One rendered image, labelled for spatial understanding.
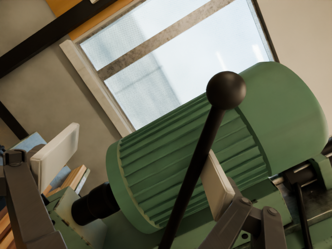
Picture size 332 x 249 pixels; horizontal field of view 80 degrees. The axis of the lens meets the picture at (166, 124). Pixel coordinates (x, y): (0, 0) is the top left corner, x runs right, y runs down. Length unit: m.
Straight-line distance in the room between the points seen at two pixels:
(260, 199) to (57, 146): 0.30
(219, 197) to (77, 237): 0.33
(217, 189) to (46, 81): 1.74
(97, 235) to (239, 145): 0.34
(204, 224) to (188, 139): 0.15
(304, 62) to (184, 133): 1.72
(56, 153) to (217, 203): 0.13
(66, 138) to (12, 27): 1.77
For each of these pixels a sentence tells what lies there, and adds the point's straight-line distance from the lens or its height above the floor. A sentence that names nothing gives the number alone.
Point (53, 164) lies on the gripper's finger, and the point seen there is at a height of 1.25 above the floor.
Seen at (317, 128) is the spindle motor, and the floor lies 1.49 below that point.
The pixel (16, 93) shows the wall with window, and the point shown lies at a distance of 1.98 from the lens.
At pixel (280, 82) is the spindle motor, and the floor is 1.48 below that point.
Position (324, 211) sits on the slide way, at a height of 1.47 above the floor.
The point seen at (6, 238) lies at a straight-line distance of 0.51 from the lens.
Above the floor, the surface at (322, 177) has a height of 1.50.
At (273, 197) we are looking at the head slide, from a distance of 0.38.
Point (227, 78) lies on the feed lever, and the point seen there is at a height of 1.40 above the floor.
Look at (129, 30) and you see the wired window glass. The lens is 1.71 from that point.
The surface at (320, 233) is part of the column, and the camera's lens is 0.44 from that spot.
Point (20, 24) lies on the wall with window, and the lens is 1.91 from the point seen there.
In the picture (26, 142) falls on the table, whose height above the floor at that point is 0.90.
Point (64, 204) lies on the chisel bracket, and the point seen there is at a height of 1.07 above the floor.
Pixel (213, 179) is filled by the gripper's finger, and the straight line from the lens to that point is 0.18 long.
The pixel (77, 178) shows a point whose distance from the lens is 0.71.
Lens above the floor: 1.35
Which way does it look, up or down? 8 degrees down
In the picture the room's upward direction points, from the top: 61 degrees clockwise
